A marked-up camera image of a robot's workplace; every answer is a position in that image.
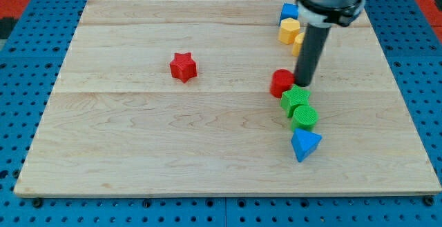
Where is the green star block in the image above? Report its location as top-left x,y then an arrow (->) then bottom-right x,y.
280,85 -> 311,118

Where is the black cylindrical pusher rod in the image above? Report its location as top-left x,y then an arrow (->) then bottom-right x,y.
294,24 -> 330,87

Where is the yellow cylinder block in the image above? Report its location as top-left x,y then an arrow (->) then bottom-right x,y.
291,32 -> 305,57

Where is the green cylinder block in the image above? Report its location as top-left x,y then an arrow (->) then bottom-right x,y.
291,105 -> 319,131

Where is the blue cube block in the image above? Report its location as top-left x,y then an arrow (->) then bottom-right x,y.
278,3 -> 298,25

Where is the red star block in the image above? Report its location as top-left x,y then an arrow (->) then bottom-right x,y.
169,52 -> 198,83

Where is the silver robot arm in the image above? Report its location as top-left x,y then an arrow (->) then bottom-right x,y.
297,0 -> 366,28

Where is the yellow hexagon block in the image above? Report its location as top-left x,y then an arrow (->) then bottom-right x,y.
278,18 -> 300,44

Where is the wooden board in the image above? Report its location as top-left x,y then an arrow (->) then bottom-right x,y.
14,0 -> 441,198

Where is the red cylinder block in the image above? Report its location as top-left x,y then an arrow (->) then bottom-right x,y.
269,69 -> 295,98

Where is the blue triangle block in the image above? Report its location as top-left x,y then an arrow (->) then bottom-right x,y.
291,128 -> 322,162

